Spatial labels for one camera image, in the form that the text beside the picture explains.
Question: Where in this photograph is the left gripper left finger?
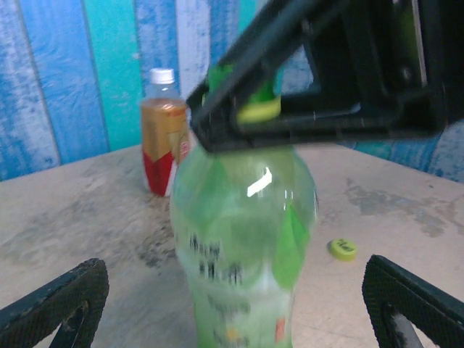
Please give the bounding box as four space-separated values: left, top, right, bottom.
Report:
0 257 109 348

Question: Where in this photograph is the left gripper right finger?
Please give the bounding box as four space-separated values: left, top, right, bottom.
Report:
362 254 464 348

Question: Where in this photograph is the green bottle cap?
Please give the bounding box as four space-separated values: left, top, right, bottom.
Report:
327 238 359 262

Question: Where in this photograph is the green plastic bottle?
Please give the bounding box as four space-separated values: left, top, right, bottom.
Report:
170 65 320 348

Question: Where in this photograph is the amber bottle red gold label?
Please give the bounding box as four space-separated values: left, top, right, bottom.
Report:
140 83 191 198

